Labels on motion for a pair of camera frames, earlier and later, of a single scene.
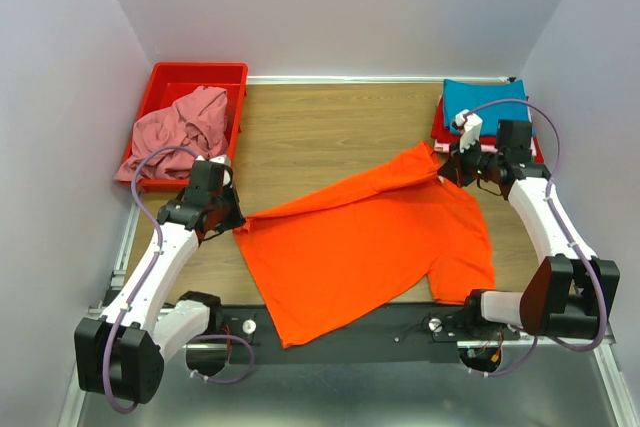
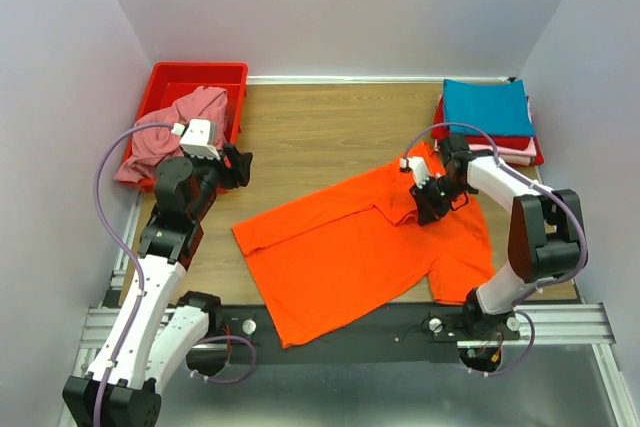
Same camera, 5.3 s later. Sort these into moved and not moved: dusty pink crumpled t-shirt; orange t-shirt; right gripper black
Moved: right gripper black
Not moved: orange t-shirt; dusty pink crumpled t-shirt
